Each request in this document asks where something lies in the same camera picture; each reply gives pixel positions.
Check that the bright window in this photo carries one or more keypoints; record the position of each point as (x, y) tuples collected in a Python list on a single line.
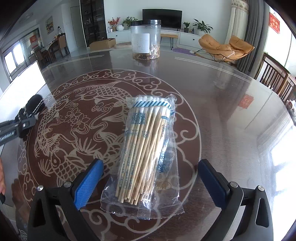
[(13, 61)]

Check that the small potted plant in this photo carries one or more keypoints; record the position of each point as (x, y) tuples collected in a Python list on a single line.
[(186, 26)]

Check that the large white box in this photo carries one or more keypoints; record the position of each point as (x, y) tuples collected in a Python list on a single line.
[(30, 74)]

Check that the person's left hand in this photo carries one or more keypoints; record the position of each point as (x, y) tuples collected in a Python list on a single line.
[(2, 178)]

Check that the red paper on glass door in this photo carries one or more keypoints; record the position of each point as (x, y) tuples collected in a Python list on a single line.
[(33, 40)]

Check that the cotton swab packet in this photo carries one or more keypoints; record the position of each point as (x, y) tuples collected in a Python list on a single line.
[(143, 150)]

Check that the broad-leaf potted plant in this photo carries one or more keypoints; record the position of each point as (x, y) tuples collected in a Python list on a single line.
[(202, 26)]

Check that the covered standing air conditioner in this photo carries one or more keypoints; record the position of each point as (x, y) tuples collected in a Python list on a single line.
[(239, 20)]

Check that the dark glass display cabinet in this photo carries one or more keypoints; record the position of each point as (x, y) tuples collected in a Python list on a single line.
[(92, 20)]

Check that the wooden slatted chair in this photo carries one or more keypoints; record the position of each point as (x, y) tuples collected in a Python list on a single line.
[(286, 89), (270, 71)]

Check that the framed landscape painting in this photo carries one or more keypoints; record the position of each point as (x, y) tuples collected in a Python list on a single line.
[(49, 25)]

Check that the round floor cushion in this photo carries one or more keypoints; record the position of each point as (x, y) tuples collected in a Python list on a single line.
[(122, 45)]

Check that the grey curtain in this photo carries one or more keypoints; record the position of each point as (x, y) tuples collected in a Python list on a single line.
[(254, 34)]

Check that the orange lounge chair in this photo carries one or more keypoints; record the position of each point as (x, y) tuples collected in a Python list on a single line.
[(219, 48)]

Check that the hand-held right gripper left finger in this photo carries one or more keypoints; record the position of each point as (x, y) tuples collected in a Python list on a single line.
[(89, 183)]

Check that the white television cabinet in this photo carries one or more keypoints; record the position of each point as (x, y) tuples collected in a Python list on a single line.
[(120, 37)]

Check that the purple floor mat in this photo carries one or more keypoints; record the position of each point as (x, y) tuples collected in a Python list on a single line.
[(182, 51)]

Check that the red wall hanging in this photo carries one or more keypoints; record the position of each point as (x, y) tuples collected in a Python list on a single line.
[(274, 23)]

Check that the cardboard box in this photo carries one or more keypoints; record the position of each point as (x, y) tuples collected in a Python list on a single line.
[(101, 44)]

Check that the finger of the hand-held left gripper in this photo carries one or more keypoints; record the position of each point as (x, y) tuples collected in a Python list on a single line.
[(25, 124)]

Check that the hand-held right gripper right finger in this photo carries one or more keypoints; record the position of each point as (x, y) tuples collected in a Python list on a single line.
[(211, 180)]

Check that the leafy green potted plant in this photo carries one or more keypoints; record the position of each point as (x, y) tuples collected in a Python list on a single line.
[(128, 22)]

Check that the dining table with chairs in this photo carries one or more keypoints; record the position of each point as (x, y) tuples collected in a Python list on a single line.
[(55, 48)]

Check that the black flat-screen television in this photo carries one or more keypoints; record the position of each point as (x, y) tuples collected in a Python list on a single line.
[(171, 18)]

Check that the round white vase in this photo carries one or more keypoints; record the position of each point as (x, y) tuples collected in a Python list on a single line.
[(119, 27)]

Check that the brown patterned glass desktop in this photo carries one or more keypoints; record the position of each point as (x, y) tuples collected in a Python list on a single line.
[(219, 115)]

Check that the red flowers in vase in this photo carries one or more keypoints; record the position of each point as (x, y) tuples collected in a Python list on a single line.
[(113, 23)]

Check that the wooden bench with hairpin legs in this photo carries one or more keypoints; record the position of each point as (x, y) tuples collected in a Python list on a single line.
[(170, 36)]

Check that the clear jar with black lid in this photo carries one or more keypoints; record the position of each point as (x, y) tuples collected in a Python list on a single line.
[(145, 39)]

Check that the black rhinestone-trimmed scrunchie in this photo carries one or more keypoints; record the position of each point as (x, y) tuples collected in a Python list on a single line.
[(33, 102)]

